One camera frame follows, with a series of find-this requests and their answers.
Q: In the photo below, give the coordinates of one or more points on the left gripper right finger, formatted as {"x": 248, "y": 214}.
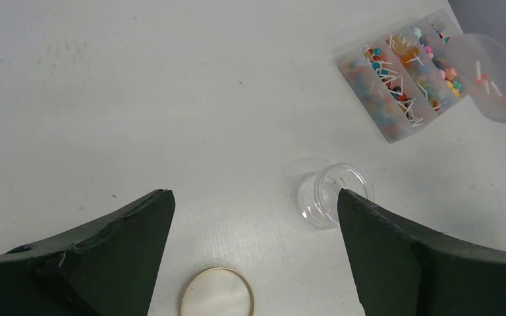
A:
{"x": 401, "y": 267}

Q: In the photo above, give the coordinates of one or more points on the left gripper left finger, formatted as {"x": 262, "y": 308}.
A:
{"x": 107, "y": 266}

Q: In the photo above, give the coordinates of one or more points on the clear plastic scoop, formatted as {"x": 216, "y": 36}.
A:
{"x": 481, "y": 65}

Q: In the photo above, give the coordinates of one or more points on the clear plastic jar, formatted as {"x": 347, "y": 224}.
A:
{"x": 318, "y": 194}

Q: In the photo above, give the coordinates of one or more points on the clear compartment candy box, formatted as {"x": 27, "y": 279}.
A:
{"x": 405, "y": 79}

